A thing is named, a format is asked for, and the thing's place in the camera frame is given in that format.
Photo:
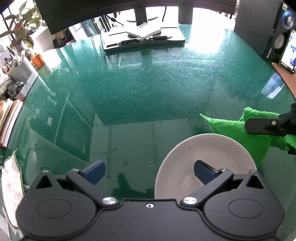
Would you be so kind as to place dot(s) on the row of books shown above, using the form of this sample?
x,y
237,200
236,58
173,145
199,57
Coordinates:
x,y
10,120

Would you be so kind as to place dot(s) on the potted plant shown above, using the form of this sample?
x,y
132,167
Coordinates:
x,y
20,27

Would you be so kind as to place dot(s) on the black speaker with blue knob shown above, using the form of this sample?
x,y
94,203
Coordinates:
x,y
254,23

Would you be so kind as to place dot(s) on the green cloth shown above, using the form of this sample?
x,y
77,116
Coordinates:
x,y
231,129

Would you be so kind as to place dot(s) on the white lace cloth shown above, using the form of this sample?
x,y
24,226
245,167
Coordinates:
x,y
9,185

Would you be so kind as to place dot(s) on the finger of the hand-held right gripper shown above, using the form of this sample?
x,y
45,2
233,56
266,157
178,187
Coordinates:
x,y
292,151
259,125

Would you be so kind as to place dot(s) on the white bowl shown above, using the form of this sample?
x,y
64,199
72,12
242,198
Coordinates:
x,y
185,157

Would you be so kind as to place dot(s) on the brown mouse pad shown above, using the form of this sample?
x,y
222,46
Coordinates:
x,y
289,81

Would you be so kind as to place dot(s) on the black monitor stand post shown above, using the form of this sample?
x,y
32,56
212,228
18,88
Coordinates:
x,y
141,14
186,16

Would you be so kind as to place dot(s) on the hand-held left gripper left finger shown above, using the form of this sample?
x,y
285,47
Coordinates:
x,y
94,171

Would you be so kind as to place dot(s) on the white open notebook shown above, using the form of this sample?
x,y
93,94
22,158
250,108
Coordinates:
x,y
143,29

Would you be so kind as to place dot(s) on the black pen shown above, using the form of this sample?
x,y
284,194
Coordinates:
x,y
148,39

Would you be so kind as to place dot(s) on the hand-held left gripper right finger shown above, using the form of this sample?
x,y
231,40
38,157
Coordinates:
x,y
203,171

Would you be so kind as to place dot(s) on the smartphone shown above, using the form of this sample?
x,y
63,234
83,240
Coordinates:
x,y
289,55

